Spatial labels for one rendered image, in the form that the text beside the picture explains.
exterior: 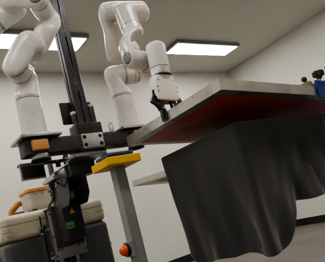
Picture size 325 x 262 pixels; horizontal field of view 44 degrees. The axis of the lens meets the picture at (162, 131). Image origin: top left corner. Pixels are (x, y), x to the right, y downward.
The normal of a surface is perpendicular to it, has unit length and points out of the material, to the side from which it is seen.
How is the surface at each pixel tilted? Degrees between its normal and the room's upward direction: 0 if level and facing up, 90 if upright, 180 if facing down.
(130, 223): 90
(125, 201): 90
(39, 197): 92
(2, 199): 90
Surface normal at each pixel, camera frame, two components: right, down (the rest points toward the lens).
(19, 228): 0.57, -0.32
